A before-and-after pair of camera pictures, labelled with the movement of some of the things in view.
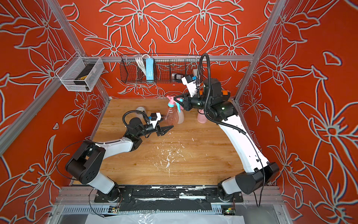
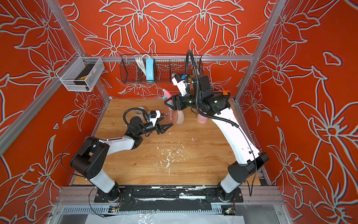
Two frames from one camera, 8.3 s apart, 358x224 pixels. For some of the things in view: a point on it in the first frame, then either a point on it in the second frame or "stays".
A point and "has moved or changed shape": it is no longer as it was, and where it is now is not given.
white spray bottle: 181,116 stays
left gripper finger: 159,117 stays
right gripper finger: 178,96 -> 173,106
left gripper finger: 163,130 stays
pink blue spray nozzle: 172,101 has moved or changed shape
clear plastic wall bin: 80,74 stays
